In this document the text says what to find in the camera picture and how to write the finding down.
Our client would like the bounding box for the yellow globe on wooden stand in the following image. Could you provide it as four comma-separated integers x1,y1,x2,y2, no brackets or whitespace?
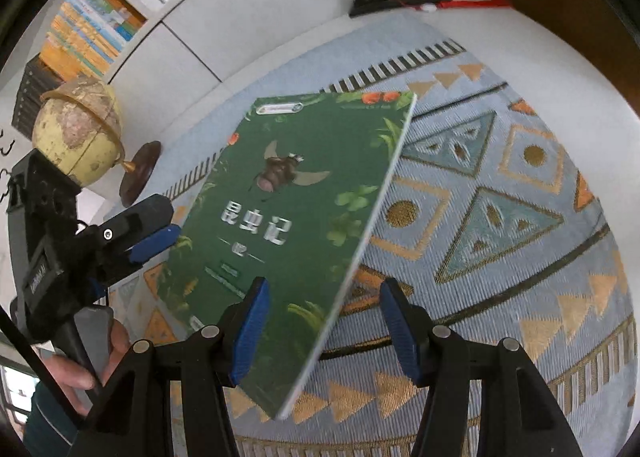
31,76,163,206

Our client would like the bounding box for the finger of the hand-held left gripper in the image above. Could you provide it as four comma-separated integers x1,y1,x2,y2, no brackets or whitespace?
75,194,175,258
100,224,182,283

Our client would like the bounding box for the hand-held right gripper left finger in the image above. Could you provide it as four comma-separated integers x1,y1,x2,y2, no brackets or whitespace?
67,277,273,457

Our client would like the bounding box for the row of yellow orange books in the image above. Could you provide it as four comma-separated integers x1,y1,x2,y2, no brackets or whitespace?
39,0,148,80

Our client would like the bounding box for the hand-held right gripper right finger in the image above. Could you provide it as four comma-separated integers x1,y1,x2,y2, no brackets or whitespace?
379,278,583,457

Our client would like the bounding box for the light blue patterned table mat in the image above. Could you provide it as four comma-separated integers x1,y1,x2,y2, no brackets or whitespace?
107,22,632,457

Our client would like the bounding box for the white bookshelf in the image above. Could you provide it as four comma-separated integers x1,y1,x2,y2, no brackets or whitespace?
10,0,481,132

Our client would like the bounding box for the person's left hand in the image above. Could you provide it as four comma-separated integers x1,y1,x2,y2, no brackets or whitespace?
42,319,133,418

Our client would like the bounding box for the dark green book with beetle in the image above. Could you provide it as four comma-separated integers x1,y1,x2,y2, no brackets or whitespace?
157,91,418,420

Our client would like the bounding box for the row of black books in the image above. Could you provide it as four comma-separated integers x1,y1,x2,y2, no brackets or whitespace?
11,54,66,135

